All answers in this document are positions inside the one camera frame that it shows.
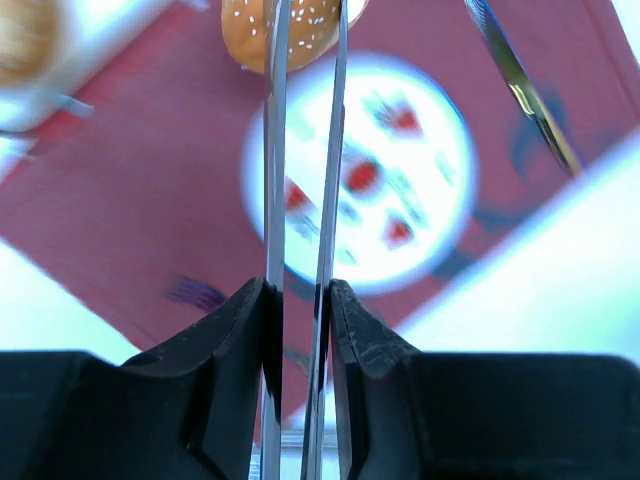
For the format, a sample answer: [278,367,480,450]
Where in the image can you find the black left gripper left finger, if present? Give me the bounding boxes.
[1,278,272,479]

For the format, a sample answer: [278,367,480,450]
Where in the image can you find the metal tongs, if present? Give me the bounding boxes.
[260,1,349,479]

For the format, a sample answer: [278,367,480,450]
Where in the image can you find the round sugared cake bread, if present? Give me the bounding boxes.
[1,0,63,88]

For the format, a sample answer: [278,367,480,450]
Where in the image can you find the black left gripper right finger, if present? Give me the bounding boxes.
[329,280,639,479]

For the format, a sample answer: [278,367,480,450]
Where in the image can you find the white strawberry plate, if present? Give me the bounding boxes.
[239,49,481,299]

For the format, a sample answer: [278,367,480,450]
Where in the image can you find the sesame bun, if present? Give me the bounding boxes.
[221,0,342,74]

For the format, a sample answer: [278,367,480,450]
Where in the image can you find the iridescent fork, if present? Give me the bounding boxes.
[165,277,227,313]

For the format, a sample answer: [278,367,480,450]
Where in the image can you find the strawberry pattern tray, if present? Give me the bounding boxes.
[0,0,211,136]

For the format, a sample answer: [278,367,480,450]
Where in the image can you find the iridescent knife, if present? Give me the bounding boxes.
[464,0,583,176]

